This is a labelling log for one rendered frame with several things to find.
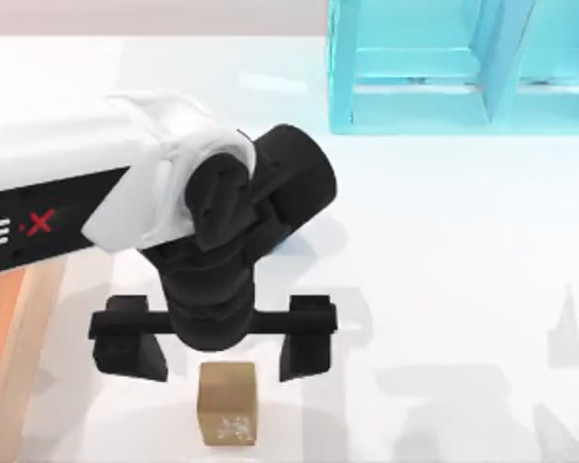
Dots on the light blue rack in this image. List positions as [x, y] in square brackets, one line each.
[415, 62]

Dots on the small brown cardboard box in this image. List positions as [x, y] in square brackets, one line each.
[227, 390]

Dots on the salmon-coloured shallow box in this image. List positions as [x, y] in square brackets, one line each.
[9, 347]

